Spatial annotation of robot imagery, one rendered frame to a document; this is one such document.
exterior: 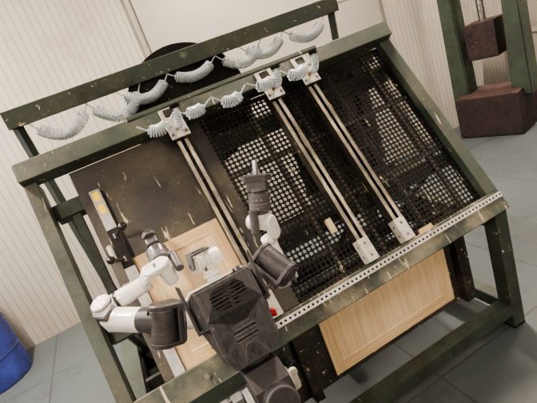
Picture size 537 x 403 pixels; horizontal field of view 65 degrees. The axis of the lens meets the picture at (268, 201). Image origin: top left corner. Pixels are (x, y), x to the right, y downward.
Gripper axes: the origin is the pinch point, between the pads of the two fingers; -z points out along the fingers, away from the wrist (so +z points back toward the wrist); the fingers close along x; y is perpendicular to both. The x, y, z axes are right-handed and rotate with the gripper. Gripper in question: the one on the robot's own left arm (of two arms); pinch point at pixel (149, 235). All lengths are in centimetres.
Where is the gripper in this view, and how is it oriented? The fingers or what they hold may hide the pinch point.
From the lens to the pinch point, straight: 191.0
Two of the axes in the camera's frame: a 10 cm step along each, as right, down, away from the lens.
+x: 1.4, 7.3, 6.7
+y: 8.6, -4.2, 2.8
